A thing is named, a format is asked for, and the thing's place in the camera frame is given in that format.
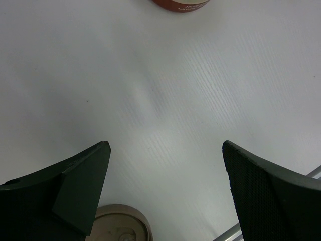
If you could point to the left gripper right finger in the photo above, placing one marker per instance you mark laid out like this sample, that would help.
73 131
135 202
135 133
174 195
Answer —
272 202

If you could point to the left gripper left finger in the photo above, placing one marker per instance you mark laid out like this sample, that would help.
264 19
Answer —
58 202

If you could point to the red lunch box container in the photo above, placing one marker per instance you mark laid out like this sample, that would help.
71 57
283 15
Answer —
181 6

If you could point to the beige lunch box lid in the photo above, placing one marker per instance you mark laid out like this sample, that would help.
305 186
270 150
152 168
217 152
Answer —
117 222

